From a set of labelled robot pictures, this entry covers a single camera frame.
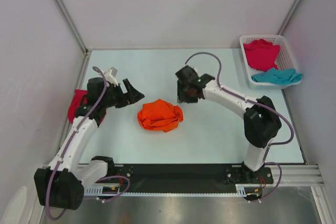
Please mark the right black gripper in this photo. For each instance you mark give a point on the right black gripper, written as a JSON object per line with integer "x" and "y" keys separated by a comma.
{"x": 182, "y": 96}

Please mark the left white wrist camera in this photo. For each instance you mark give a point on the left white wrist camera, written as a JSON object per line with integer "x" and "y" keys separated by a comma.
{"x": 110, "y": 76}

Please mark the crimson t shirt in basket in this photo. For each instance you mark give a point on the crimson t shirt in basket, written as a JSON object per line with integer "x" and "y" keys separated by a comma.
{"x": 261, "y": 54}

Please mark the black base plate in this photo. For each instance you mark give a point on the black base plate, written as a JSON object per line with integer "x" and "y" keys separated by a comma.
{"x": 191, "y": 178}

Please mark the aluminium frame rail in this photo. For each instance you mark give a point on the aluminium frame rail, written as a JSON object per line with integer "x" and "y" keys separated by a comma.
{"x": 284, "y": 175}

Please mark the white plastic basket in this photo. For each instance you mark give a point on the white plastic basket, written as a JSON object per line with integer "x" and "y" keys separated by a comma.
{"x": 285, "y": 59}

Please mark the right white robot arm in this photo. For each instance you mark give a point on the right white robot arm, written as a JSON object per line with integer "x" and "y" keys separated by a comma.
{"x": 260, "y": 124}

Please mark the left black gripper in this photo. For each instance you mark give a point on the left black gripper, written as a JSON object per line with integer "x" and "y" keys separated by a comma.
{"x": 131, "y": 96}

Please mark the folded crimson t shirt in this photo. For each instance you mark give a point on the folded crimson t shirt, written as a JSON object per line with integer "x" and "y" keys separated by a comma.
{"x": 78, "y": 98}

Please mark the orange t shirt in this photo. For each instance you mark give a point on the orange t shirt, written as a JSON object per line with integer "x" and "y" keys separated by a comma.
{"x": 160, "y": 116}

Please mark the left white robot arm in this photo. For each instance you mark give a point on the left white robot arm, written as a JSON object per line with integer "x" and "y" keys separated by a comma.
{"x": 60, "y": 184}

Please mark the teal t shirt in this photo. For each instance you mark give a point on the teal t shirt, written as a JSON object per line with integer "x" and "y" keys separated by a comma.
{"x": 278, "y": 77}

